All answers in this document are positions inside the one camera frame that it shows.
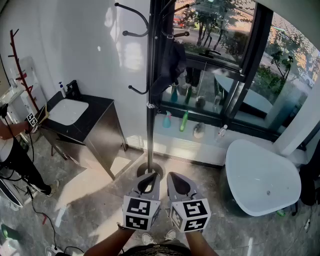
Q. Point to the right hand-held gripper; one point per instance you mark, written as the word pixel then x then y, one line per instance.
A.
pixel 191 216

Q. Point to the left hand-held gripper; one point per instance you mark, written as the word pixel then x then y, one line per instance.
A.
pixel 140 212

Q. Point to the black metal coat rack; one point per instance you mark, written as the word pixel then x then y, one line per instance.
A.
pixel 150 125

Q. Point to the dark cap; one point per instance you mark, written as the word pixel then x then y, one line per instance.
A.
pixel 172 62

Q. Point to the person's left forearm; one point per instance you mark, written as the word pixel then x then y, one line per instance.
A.
pixel 112 242

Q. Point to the person's right forearm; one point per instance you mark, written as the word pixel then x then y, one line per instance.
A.
pixel 200 243

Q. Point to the red wooden coat rack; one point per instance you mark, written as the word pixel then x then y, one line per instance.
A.
pixel 21 70

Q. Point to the person's right shoe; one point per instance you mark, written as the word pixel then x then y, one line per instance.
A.
pixel 171 235

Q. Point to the person's shoe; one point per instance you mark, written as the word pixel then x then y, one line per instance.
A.
pixel 171 235
pixel 148 239

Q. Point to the person's left shoe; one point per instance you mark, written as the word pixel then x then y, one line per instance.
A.
pixel 148 239

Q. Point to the green plastic bottle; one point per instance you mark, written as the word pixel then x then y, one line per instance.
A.
pixel 184 122

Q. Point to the teal spray bottle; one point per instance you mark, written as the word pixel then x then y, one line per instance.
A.
pixel 166 121

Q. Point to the clear water bottle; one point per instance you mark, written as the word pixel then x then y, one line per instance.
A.
pixel 222 132

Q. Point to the person's dark shorts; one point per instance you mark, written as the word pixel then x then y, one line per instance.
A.
pixel 155 250

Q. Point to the black vanity cabinet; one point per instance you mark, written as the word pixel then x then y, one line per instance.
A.
pixel 97 135

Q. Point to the white bathtub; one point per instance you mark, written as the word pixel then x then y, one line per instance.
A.
pixel 262 177

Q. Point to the small green bottle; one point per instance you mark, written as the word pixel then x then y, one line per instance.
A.
pixel 280 213

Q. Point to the white sink basin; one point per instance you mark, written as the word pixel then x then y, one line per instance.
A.
pixel 67 111

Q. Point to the white power strip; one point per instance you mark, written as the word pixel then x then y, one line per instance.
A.
pixel 52 250

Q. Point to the black faucet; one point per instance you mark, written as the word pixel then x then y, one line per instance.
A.
pixel 72 88

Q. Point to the wooden clothes hanger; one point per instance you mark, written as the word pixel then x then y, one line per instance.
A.
pixel 43 114

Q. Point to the soap bottle with blue pump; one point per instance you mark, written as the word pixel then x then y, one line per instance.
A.
pixel 62 90

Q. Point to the white flat panel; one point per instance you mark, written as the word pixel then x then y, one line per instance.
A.
pixel 10 193

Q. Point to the white cabinet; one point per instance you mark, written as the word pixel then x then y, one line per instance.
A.
pixel 16 100

